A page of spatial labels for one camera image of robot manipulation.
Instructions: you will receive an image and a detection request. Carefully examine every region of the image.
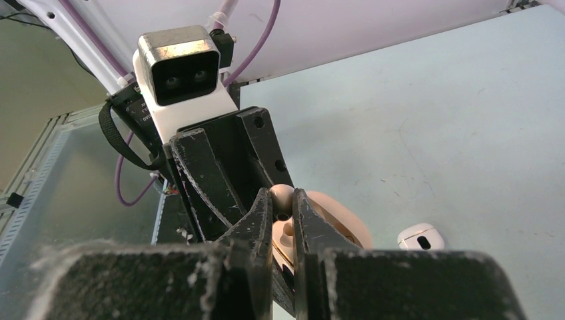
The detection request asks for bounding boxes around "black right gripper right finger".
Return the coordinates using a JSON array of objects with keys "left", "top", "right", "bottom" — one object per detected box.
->
[{"left": 292, "top": 189, "right": 526, "bottom": 319}]

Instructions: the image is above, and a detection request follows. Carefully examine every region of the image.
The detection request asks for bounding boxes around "beige earbud charging case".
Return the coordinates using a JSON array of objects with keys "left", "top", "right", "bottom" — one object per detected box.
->
[{"left": 273, "top": 191, "right": 373, "bottom": 273}]

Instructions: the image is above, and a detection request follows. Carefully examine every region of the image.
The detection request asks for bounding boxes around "white slotted cable duct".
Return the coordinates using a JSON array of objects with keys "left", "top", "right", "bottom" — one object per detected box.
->
[{"left": 1, "top": 131, "right": 70, "bottom": 265}]

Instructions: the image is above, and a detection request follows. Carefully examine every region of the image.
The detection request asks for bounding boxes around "aluminium frame rail front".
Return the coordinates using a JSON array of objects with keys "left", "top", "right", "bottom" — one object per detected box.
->
[{"left": 1, "top": 104, "right": 101, "bottom": 212}]

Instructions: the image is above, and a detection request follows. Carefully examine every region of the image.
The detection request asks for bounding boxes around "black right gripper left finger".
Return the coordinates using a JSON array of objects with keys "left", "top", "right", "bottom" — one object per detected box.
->
[{"left": 26, "top": 188, "right": 273, "bottom": 319}]

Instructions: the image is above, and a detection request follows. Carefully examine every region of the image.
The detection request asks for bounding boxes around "white earbud charging case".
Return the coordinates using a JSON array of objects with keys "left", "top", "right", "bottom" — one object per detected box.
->
[{"left": 396, "top": 223, "right": 445, "bottom": 251}]

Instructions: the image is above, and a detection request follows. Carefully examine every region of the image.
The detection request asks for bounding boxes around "beige earbud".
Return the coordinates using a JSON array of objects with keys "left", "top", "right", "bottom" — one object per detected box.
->
[{"left": 269, "top": 184, "right": 294, "bottom": 221}]

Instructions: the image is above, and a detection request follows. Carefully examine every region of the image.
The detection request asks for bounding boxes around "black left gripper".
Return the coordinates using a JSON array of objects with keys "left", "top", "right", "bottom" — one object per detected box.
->
[{"left": 99, "top": 83, "right": 293, "bottom": 243}]

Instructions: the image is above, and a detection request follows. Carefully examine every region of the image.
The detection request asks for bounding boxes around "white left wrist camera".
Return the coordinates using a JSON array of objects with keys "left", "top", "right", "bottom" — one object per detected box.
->
[{"left": 133, "top": 25, "right": 237, "bottom": 144}]

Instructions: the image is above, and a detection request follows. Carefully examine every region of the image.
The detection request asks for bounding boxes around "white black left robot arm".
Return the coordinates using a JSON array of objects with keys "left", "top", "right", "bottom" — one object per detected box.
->
[{"left": 23, "top": 1, "right": 291, "bottom": 243}]

